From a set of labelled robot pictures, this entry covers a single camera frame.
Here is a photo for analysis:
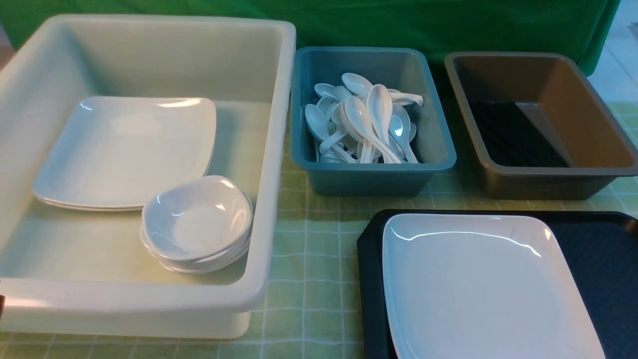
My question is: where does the green backdrop cloth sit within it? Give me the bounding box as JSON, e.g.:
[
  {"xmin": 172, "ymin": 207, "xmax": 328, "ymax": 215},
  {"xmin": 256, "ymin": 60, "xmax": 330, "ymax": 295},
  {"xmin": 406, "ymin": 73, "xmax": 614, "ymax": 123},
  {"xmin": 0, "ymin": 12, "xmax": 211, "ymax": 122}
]
[{"xmin": 0, "ymin": 0, "xmax": 620, "ymax": 75}]

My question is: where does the white square rice plate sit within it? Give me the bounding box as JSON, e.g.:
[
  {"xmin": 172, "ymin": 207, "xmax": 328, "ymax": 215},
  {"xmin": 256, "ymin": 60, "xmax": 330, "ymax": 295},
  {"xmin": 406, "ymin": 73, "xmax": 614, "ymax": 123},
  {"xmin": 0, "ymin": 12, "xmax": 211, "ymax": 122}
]
[{"xmin": 381, "ymin": 213, "xmax": 606, "ymax": 359}]

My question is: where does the teal plastic bin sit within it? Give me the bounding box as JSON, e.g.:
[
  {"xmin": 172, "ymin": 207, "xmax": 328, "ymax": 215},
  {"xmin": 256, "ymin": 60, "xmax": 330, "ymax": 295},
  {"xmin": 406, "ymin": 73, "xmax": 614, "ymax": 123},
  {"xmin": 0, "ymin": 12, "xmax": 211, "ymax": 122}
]
[{"xmin": 290, "ymin": 47, "xmax": 457, "ymax": 197}]

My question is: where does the black chopsticks bundle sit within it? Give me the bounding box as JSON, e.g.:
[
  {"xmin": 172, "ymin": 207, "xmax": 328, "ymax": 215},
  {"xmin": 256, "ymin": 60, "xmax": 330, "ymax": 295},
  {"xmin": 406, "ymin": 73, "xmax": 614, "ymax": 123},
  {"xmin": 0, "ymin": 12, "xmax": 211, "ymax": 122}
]
[{"xmin": 469, "ymin": 101, "xmax": 570, "ymax": 168}]

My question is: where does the brown plastic bin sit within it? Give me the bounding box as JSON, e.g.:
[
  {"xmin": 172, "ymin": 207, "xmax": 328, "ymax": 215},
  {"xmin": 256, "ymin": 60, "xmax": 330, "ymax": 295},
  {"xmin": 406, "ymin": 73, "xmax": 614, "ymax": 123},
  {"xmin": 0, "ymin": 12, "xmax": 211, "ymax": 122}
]
[{"xmin": 445, "ymin": 51, "xmax": 637, "ymax": 200}]

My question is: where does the white square plate stack top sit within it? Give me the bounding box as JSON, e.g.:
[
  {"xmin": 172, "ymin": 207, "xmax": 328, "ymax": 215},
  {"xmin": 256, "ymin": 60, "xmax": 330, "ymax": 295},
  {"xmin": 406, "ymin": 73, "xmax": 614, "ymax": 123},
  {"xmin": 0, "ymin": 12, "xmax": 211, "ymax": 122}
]
[{"xmin": 32, "ymin": 96, "xmax": 217, "ymax": 211}]

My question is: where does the black serving tray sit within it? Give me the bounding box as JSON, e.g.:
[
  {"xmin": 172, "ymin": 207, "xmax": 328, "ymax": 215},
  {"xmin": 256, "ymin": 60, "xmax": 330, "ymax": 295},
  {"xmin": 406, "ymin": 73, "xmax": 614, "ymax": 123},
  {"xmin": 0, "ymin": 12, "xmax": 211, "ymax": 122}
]
[{"xmin": 357, "ymin": 209, "xmax": 638, "ymax": 359}]

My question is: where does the white small bowl stack lower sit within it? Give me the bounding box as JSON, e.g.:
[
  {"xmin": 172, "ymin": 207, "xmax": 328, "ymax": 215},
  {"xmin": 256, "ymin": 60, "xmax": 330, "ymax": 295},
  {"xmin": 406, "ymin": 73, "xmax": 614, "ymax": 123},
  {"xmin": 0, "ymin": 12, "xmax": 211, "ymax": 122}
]
[{"xmin": 146, "ymin": 242, "xmax": 249, "ymax": 275}]

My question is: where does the white small bowl stack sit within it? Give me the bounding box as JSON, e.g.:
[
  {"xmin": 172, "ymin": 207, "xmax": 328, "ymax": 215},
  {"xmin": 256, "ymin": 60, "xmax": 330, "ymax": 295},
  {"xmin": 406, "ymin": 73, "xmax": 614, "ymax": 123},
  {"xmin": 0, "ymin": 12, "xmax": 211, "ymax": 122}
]
[
  {"xmin": 155, "ymin": 250, "xmax": 248, "ymax": 275},
  {"xmin": 146, "ymin": 242, "xmax": 249, "ymax": 275}
]

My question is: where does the white soup spoon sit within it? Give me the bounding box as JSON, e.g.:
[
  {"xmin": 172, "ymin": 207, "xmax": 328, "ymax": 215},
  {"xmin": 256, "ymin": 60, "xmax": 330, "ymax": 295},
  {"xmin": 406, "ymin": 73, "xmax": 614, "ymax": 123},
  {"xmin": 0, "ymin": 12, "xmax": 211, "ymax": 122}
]
[
  {"xmin": 305, "ymin": 104, "xmax": 357, "ymax": 163},
  {"xmin": 344, "ymin": 96, "xmax": 401, "ymax": 164},
  {"xmin": 367, "ymin": 84, "xmax": 392, "ymax": 147},
  {"xmin": 341, "ymin": 73, "xmax": 425, "ymax": 107},
  {"xmin": 389, "ymin": 104, "xmax": 419, "ymax": 164}
]

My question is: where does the green checkered tablecloth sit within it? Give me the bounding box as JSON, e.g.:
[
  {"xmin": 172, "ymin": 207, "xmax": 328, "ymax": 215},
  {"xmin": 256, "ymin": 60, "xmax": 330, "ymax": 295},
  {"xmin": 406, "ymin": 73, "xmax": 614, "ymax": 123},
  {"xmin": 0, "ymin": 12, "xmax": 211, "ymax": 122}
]
[{"xmin": 0, "ymin": 100, "xmax": 637, "ymax": 359}]

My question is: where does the white square plate stack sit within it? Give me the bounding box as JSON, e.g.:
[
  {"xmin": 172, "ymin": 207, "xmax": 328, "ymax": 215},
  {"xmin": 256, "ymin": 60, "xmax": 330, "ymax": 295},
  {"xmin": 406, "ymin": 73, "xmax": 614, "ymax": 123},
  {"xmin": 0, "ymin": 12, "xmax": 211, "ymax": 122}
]
[
  {"xmin": 33, "ymin": 148, "xmax": 214, "ymax": 211},
  {"xmin": 32, "ymin": 96, "xmax": 217, "ymax": 211}
]

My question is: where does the white small bowl tray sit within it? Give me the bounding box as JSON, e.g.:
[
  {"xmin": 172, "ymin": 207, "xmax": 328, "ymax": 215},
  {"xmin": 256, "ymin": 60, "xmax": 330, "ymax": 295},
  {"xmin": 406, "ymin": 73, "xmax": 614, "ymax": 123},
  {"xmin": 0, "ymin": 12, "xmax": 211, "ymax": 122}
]
[{"xmin": 142, "ymin": 176, "xmax": 254, "ymax": 261}]

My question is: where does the white square plate stack bottom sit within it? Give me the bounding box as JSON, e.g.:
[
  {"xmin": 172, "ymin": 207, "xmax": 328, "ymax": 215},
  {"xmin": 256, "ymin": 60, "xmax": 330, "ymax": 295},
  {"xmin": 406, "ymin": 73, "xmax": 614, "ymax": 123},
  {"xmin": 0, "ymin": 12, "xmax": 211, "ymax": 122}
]
[{"xmin": 33, "ymin": 148, "xmax": 214, "ymax": 211}]

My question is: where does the large white plastic tub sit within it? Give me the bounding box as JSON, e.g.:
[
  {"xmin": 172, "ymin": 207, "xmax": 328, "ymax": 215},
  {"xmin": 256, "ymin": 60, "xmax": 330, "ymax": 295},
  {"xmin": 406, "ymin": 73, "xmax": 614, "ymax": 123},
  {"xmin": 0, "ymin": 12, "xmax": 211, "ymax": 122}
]
[{"xmin": 1, "ymin": 14, "xmax": 296, "ymax": 339}]

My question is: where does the white small bowl stack top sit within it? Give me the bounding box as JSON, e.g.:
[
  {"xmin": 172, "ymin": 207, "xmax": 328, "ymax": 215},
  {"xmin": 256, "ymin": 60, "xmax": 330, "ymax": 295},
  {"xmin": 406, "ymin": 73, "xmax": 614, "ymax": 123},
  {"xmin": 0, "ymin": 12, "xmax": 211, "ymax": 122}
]
[{"xmin": 155, "ymin": 250, "xmax": 248, "ymax": 275}]

